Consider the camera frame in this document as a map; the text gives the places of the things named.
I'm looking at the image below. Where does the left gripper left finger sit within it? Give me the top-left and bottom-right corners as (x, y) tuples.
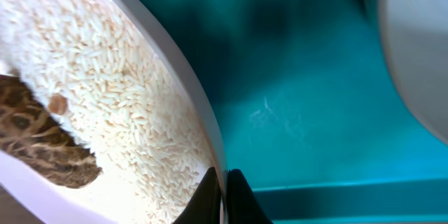
(173, 167), (221, 224)

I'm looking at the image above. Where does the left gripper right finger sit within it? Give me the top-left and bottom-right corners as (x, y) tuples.
(226, 169), (273, 224)

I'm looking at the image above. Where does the brown food piece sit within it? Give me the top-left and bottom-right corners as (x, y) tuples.
(1, 75), (102, 189)

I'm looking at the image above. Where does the white rice pile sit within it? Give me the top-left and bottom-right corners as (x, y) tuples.
(0, 0), (214, 224)

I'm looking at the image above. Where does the grey bowl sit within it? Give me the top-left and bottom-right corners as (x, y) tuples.
(363, 0), (447, 142)

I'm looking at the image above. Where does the teal serving tray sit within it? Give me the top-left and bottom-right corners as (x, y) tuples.
(140, 0), (447, 223)

